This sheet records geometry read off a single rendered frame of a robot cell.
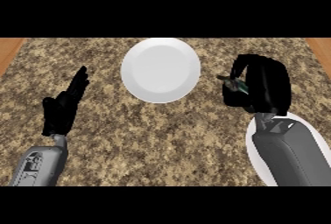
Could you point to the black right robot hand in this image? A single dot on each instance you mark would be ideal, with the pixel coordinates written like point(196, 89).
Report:
point(267, 84)

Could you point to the dark purple eggplant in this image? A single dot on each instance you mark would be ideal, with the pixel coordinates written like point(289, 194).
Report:
point(236, 83)

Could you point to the white round plate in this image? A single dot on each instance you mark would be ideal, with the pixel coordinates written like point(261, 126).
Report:
point(160, 70)
point(256, 154)

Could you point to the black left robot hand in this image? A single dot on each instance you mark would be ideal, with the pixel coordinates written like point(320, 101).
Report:
point(63, 109)

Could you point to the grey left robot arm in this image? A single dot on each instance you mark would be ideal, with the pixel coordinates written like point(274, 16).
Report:
point(41, 163)

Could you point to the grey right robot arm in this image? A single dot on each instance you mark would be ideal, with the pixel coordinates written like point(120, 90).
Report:
point(289, 154)

